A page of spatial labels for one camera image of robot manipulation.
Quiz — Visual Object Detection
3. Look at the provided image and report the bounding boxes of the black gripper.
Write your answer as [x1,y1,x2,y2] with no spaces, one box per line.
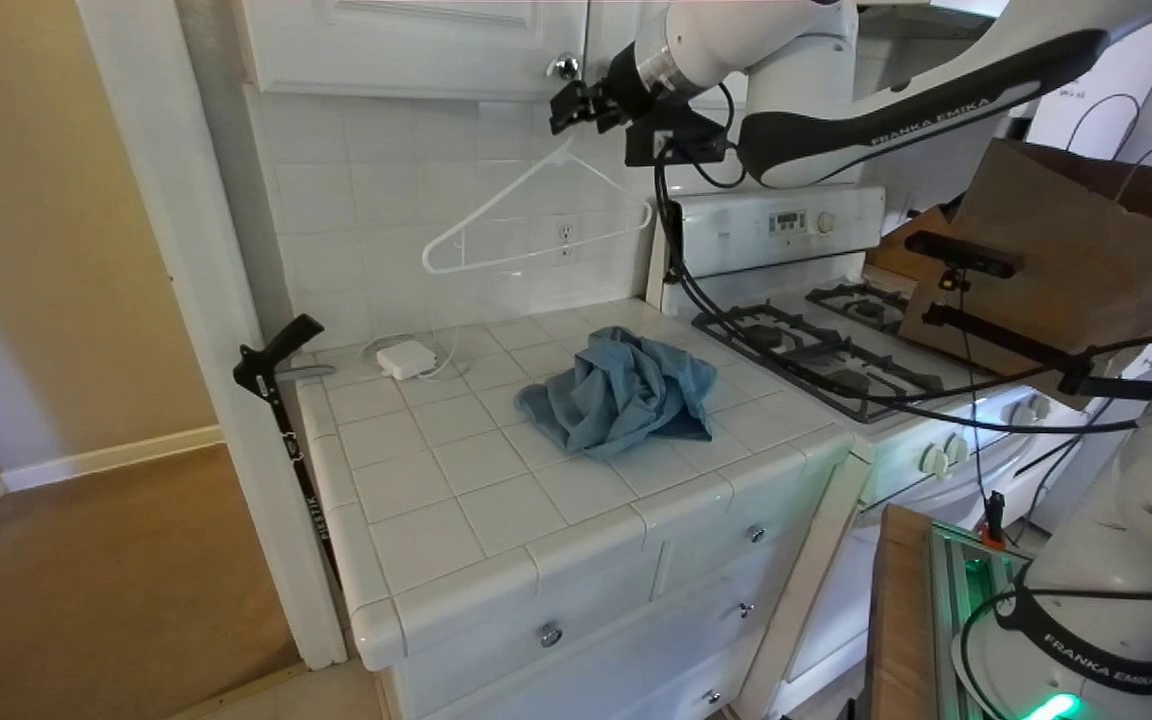
[542,43,686,141]

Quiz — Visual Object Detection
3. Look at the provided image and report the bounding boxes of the white wire clothes hanger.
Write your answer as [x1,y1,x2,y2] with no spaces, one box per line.
[415,78,659,278]

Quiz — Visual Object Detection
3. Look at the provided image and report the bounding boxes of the white tiled counter cabinet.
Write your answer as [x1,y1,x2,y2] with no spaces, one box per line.
[293,294,874,720]

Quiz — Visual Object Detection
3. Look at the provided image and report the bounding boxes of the narrow white cabinet door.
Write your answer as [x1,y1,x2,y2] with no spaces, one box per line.
[583,0,646,70]

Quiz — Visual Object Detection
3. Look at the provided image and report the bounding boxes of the wide white cabinet door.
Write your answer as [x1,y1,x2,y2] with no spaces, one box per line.
[232,0,593,104]

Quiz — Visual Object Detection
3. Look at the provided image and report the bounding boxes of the blue crumpled cloth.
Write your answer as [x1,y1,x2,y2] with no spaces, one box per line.
[513,322,723,460]

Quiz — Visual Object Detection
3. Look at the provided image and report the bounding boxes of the small white box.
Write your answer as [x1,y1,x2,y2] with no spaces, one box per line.
[370,334,443,382]

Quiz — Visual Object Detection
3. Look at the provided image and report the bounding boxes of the small black burner grate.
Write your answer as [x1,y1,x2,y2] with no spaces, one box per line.
[803,278,921,339]

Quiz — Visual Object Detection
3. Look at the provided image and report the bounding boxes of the white range hood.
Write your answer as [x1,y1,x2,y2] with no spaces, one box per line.
[851,0,1024,43]

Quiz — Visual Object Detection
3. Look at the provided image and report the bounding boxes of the gas stove top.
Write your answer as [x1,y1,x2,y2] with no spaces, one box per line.
[646,132,1152,440]

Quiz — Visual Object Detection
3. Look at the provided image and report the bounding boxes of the white stove knob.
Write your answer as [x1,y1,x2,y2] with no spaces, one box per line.
[1005,387,1050,434]
[917,432,959,482]

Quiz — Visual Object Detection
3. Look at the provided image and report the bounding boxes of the leaning pale wooden board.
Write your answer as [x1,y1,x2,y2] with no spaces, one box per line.
[733,449,874,720]

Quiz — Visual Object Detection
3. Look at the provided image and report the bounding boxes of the brown cardboard box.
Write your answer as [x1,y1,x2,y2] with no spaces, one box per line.
[866,136,1152,398]

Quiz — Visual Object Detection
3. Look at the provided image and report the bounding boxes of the white baseboard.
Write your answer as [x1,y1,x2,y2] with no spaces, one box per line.
[0,419,228,497]

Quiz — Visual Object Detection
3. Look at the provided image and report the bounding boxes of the brown wooden table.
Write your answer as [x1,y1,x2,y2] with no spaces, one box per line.
[864,499,942,720]

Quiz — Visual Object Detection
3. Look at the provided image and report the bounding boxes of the black clamp mount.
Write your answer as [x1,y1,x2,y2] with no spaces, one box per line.
[228,310,340,577]

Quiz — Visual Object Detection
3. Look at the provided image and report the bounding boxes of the white door frame post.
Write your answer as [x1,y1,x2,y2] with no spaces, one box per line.
[71,0,357,670]

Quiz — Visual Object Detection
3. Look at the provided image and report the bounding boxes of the black stereo camera bar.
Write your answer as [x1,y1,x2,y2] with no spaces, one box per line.
[900,228,1024,282]

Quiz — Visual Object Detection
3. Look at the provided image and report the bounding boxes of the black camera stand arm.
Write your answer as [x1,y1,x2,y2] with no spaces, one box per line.
[921,299,1152,402]

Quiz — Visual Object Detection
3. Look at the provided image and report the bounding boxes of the green lit base plate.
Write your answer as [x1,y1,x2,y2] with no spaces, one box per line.
[929,520,1037,720]

